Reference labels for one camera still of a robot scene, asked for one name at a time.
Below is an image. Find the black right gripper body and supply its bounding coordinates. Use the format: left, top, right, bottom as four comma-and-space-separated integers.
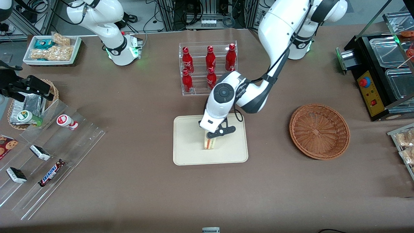
0, 70, 33, 96

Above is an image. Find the triangle sandwich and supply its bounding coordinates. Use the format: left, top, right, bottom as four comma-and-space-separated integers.
203, 134, 218, 150

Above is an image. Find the small wicker basket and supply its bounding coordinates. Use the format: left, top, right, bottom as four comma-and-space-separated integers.
7, 79, 59, 130

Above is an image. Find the cream plastic tray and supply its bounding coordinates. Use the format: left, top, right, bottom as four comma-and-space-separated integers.
173, 113, 249, 166

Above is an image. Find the white snack tray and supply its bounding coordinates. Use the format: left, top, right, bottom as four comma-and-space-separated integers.
23, 35, 82, 66

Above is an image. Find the large round wicker basket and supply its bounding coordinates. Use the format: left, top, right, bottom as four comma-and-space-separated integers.
289, 104, 351, 161

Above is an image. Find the grey snack tray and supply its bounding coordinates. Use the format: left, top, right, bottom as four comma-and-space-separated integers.
387, 123, 414, 180

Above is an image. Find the steel shelf tray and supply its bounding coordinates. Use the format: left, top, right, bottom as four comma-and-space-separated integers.
383, 11, 414, 35

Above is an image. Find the silver foil packet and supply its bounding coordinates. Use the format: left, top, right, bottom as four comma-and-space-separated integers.
10, 100, 26, 125
23, 94, 47, 117

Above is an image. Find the green capped yogurt bottle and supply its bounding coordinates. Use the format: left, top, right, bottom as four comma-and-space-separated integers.
17, 110, 43, 127

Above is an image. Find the large rice cracker bag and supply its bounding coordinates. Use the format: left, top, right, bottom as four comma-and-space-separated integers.
30, 45, 74, 61

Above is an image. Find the red cola bottle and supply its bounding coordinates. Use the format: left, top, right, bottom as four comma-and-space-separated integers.
207, 67, 217, 91
206, 46, 216, 70
182, 47, 194, 74
182, 69, 194, 94
225, 43, 236, 72

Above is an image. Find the red capped yogurt bottle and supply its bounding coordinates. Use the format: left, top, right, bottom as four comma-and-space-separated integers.
57, 114, 79, 130

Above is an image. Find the teal snack packet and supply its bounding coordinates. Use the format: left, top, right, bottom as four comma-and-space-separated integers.
34, 39, 55, 50

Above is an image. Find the clear acrylic bottle rack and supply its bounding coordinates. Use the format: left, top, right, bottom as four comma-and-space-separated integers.
179, 41, 238, 96

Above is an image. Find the small rice cracker bag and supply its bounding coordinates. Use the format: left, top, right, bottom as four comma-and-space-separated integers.
52, 32, 71, 46

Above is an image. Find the cookie box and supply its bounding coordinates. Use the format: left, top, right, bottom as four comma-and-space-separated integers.
0, 135, 19, 161

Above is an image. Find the clear acrylic tiered display stand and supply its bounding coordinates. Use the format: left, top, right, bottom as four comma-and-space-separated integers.
0, 99, 106, 220

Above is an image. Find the small black and white box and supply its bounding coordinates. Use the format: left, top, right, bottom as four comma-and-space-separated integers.
6, 167, 27, 184
30, 145, 51, 161

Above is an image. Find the Snickers chocolate bar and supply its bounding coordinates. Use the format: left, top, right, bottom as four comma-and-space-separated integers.
38, 159, 66, 187

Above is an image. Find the black food warmer machine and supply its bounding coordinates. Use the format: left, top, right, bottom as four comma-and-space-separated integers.
336, 32, 414, 122

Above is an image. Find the clear bag of pastries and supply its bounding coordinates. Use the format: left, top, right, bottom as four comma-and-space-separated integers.
395, 129, 414, 148
401, 148, 414, 165

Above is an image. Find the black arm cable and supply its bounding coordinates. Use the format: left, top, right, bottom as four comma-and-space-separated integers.
234, 18, 312, 122

